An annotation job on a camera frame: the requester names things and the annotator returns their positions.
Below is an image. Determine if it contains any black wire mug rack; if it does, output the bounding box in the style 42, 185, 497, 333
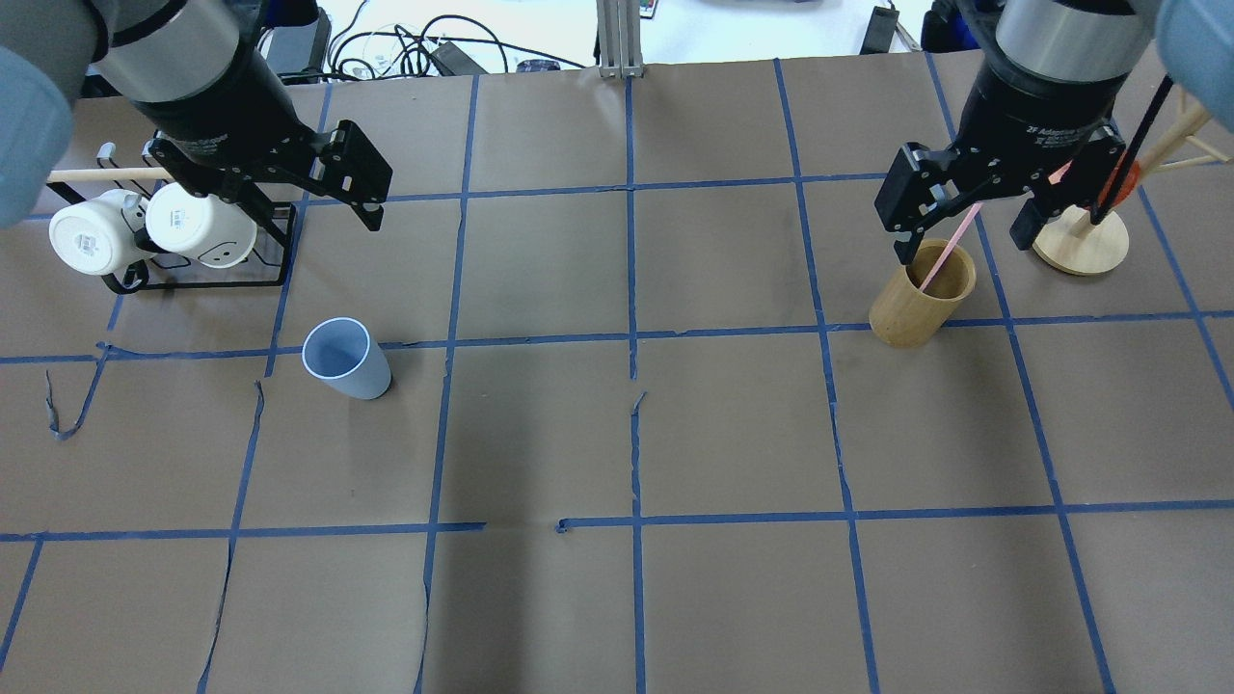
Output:
101, 149, 289, 295

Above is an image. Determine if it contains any pink chopstick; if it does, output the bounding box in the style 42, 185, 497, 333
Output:
919, 159, 1074, 291

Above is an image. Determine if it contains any wooden round stand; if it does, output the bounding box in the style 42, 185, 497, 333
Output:
1032, 93, 1232, 277

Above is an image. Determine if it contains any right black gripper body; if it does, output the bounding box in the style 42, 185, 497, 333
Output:
926, 86, 1127, 209

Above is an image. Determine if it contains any white mug left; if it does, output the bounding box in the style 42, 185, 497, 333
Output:
48, 189, 154, 277

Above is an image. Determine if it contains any bamboo chopstick holder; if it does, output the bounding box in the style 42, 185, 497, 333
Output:
869, 238, 976, 348

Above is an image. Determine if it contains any black power adapter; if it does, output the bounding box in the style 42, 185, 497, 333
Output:
429, 42, 487, 77

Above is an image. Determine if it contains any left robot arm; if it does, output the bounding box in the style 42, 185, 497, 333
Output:
1, 1, 392, 231

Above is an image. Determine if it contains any aluminium frame post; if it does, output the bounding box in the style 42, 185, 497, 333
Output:
596, 0, 645, 79

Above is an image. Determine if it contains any white mug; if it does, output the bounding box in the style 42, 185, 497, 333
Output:
146, 183, 258, 269
48, 189, 154, 277

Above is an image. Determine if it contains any orange cup on stand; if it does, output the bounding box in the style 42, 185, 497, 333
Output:
1093, 156, 1141, 209

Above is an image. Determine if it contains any blue plastic cup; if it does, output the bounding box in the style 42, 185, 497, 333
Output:
301, 316, 392, 400

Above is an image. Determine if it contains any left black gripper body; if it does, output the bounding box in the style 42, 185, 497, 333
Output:
146, 93, 317, 203

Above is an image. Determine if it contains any white mug right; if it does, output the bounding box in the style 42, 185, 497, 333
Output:
146, 183, 258, 269

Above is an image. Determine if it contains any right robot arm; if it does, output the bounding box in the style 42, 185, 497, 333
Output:
875, 1, 1233, 265

